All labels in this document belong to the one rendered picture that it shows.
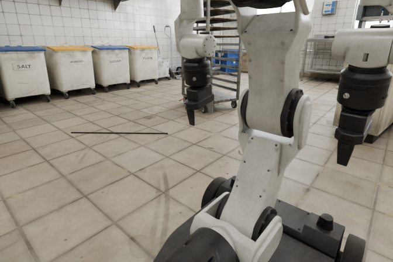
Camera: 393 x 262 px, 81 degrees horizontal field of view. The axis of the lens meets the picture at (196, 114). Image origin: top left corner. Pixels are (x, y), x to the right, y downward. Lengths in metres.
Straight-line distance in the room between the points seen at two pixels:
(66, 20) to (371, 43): 4.37
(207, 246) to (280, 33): 0.52
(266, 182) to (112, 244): 0.72
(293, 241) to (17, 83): 3.46
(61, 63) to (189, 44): 3.21
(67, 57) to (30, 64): 0.46
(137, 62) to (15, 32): 1.78
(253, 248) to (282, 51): 0.47
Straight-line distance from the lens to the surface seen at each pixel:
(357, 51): 0.57
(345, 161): 0.64
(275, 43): 0.61
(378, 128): 2.34
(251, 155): 0.73
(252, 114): 0.68
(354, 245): 0.96
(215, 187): 1.08
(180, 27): 0.76
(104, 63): 4.10
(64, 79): 3.86
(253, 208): 0.72
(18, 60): 3.70
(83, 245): 1.19
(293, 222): 0.97
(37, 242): 1.29
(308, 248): 0.93
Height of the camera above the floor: 0.80
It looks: 17 degrees down
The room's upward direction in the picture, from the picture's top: straight up
